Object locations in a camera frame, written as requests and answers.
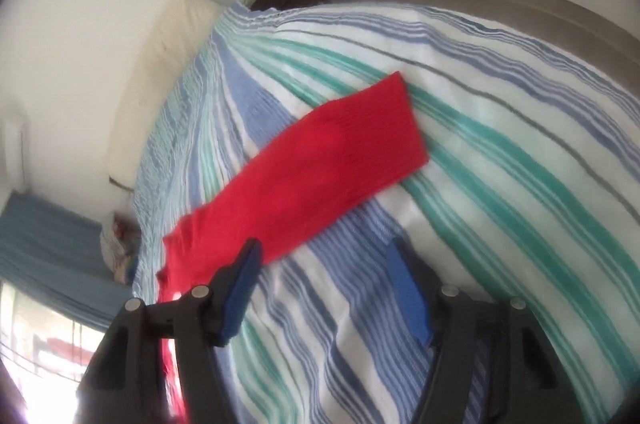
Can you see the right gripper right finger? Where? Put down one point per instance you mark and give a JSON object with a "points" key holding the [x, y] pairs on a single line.
{"points": [[492, 362]]}

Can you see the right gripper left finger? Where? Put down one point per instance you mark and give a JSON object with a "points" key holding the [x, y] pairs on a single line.
{"points": [[156, 363]]}

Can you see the red knit sweater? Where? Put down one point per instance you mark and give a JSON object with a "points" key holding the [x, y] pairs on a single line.
{"points": [[314, 172]]}

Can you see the pile of clothes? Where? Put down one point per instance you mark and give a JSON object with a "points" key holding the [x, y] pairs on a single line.
{"points": [[120, 241]]}

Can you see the teal curtain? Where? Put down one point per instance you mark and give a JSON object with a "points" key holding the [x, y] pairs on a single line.
{"points": [[54, 256]]}

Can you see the striped blue green bedspread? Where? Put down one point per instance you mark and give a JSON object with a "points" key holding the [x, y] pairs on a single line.
{"points": [[531, 190]]}

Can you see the cream padded headboard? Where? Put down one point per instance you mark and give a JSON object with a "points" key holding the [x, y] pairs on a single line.
{"points": [[177, 35]]}

